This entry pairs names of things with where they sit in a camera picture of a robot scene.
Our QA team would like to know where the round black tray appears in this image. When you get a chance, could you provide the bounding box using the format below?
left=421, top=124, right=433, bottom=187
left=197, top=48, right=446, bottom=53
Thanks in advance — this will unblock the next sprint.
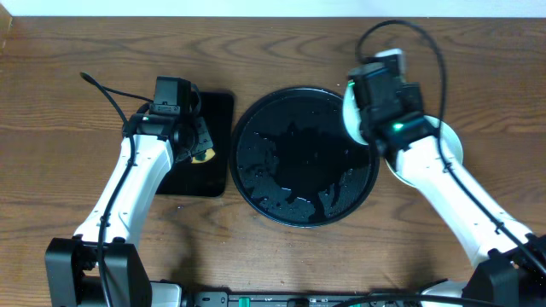
left=229, top=87, right=380, bottom=228

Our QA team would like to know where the rectangular black tray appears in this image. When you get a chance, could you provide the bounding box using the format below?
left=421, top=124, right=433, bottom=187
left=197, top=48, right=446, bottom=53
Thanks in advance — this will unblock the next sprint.
left=156, top=90, right=235, bottom=197

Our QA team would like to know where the green yellow sponge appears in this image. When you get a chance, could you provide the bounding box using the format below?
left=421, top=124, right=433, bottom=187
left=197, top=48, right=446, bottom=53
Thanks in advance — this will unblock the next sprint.
left=191, top=148, right=216, bottom=164

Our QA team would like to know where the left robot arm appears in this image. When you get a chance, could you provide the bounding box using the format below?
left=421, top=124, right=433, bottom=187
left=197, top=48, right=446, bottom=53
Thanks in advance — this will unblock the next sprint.
left=44, top=76, right=213, bottom=306

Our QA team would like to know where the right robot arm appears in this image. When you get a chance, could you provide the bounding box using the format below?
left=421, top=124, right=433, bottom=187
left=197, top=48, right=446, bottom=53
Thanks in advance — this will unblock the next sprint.
left=343, top=61, right=545, bottom=306

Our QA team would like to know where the light blue plate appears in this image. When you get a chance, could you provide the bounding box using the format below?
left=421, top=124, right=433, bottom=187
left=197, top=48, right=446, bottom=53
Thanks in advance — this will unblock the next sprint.
left=342, top=85, right=369, bottom=146
left=386, top=115, right=464, bottom=188

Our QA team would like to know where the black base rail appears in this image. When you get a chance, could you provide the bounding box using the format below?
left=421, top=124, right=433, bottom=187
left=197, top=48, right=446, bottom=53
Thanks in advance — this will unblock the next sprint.
left=183, top=290, right=427, bottom=307

